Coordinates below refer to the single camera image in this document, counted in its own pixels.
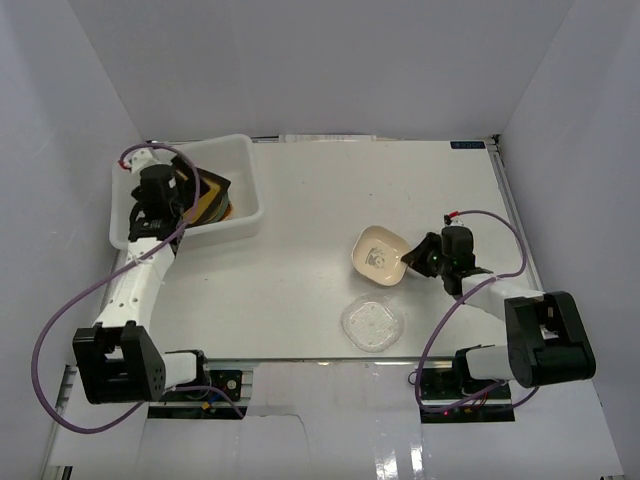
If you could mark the beige square bowl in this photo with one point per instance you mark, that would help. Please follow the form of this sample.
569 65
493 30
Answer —
377 255

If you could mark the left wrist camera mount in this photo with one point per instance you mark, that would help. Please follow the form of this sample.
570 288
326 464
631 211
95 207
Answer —
138 159

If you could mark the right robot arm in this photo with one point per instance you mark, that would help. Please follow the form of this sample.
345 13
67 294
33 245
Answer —
546 342

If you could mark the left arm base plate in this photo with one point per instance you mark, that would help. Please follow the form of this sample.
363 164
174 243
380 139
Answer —
220 398

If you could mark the blue label sticker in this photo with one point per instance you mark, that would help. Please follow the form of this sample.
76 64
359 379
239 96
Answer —
467 145

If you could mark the teal round plate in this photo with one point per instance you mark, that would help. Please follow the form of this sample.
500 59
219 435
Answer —
224 203

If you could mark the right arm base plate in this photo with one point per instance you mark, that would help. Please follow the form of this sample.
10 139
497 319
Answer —
440 387

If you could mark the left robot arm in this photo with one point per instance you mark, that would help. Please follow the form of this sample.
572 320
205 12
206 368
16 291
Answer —
116 357

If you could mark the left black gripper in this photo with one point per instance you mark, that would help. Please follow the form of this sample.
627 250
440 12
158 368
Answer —
176 198

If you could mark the white plastic bin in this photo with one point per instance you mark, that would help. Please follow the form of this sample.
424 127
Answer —
231 157

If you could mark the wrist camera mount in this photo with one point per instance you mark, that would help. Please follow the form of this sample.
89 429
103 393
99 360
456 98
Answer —
138 159
453 221

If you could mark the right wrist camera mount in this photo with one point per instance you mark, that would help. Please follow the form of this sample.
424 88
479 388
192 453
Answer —
453 221

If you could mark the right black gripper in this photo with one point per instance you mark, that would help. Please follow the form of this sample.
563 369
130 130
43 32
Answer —
416 258

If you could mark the black and amber square plate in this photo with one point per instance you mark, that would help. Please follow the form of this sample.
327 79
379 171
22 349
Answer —
212 188

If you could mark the aluminium table frame rail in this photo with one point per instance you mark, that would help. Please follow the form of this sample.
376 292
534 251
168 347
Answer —
538 172

